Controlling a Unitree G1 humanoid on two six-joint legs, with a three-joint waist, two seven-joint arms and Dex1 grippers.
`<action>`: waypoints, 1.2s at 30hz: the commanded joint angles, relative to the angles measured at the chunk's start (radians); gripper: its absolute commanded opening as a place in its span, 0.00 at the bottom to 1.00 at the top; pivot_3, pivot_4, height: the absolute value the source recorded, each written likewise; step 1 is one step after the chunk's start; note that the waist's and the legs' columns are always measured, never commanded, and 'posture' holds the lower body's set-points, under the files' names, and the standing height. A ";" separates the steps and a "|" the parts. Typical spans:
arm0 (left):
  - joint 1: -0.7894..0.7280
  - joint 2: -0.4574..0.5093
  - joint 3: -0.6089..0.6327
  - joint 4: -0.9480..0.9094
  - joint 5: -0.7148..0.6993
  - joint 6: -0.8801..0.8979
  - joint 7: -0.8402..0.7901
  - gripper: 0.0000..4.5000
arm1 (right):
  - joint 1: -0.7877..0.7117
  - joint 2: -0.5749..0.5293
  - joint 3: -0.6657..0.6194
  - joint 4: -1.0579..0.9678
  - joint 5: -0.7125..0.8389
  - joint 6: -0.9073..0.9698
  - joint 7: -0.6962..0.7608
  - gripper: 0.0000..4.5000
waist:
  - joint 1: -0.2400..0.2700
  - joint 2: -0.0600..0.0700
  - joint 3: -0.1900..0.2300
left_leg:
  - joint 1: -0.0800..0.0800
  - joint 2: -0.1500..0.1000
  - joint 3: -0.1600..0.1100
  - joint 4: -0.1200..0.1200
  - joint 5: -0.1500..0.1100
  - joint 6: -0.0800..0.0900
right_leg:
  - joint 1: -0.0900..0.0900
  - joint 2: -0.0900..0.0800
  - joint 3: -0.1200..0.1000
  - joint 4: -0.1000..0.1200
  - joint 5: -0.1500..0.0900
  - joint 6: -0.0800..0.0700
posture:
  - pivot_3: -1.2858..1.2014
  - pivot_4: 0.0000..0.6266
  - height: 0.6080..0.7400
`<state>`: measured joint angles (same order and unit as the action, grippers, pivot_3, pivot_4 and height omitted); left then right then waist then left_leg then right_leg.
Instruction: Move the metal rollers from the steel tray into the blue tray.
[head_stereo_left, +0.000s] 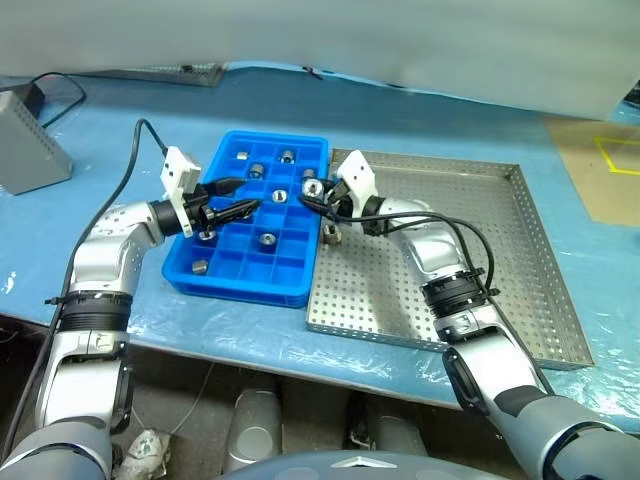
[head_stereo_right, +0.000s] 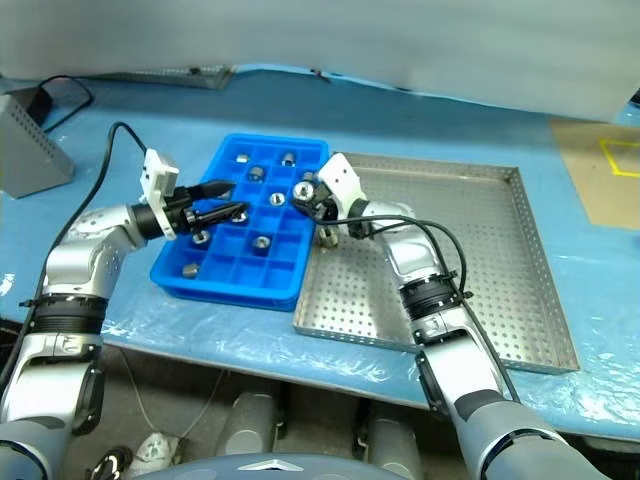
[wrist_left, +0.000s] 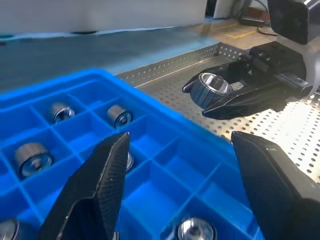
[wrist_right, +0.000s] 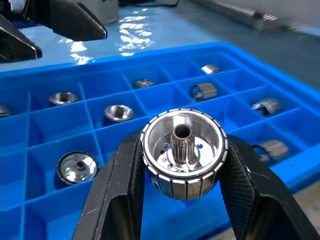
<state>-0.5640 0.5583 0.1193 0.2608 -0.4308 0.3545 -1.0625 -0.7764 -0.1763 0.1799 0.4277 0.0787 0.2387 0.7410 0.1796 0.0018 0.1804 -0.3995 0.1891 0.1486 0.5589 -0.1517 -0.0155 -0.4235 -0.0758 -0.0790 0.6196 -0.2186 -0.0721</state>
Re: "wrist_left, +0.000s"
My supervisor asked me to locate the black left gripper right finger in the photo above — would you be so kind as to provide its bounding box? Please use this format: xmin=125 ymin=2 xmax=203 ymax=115
xmin=230 ymin=130 xmax=320 ymax=240

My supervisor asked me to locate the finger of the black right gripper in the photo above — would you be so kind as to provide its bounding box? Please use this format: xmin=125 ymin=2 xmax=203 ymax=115
xmin=181 ymin=60 xmax=254 ymax=94
xmin=201 ymin=79 xmax=288 ymax=120

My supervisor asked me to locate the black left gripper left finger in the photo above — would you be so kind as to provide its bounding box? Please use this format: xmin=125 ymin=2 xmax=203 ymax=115
xmin=37 ymin=131 xmax=131 ymax=240

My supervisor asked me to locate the metal roller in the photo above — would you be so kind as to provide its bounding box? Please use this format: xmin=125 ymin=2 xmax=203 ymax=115
xmin=126 ymin=152 xmax=135 ymax=173
xmin=177 ymin=217 xmax=217 ymax=240
xmin=0 ymin=219 xmax=20 ymax=240
xmin=13 ymin=142 xmax=55 ymax=180
xmin=190 ymin=72 xmax=233 ymax=109
xmin=48 ymin=102 xmax=76 ymax=125
xmin=106 ymin=104 xmax=134 ymax=129

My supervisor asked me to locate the perforated steel tray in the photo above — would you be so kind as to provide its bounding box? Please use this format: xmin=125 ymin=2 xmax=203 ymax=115
xmin=116 ymin=41 xmax=320 ymax=181

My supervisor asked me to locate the blue plastic compartment tray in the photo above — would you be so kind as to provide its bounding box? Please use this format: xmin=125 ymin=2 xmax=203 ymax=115
xmin=0 ymin=68 xmax=266 ymax=240

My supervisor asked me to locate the brown cardboard sheet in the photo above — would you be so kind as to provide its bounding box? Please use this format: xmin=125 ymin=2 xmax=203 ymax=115
xmin=207 ymin=18 xmax=278 ymax=51

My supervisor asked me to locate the blue plastic table cover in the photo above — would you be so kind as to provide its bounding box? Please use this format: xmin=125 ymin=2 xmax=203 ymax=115
xmin=0 ymin=21 xmax=226 ymax=95

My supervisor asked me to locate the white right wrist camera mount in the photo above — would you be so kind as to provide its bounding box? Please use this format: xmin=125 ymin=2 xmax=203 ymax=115
xmin=266 ymin=0 xmax=320 ymax=92

